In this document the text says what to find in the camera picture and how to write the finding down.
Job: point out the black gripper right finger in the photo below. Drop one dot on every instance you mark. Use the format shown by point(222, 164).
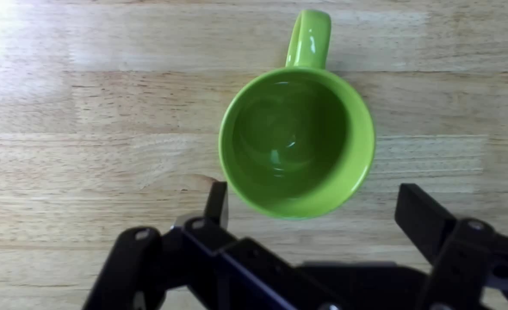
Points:
point(465, 259)

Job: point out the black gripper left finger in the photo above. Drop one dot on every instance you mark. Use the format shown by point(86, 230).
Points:
point(207, 264)

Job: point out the green ceramic mug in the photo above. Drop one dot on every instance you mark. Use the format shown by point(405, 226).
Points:
point(296, 144)

